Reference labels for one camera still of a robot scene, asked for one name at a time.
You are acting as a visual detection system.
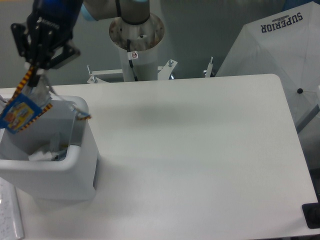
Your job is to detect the white paper sheet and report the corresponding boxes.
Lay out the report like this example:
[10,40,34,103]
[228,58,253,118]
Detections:
[0,178,25,240]

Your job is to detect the white metal base frame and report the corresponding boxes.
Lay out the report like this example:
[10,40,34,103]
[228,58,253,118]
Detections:
[86,56,216,85]

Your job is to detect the white Superior umbrella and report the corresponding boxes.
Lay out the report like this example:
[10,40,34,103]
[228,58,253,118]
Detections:
[216,1,320,123]

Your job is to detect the white trash can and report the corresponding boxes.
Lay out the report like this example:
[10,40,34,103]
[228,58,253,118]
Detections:
[0,96,99,201]

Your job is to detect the black device at edge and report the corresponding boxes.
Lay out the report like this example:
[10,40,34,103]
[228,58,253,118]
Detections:
[302,202,320,229]

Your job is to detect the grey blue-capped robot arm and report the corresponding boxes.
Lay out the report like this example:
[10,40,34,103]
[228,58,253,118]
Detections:
[10,0,150,87]

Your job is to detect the blue snack wrapper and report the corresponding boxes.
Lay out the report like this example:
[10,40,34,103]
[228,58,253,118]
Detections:
[0,65,92,134]

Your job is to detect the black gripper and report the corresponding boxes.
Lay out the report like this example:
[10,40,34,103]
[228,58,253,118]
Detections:
[10,0,83,87]

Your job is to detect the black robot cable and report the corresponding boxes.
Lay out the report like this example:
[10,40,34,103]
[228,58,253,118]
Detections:
[126,38,139,82]

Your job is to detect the white crumpled tissue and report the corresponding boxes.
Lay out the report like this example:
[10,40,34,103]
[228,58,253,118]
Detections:
[27,131,63,162]

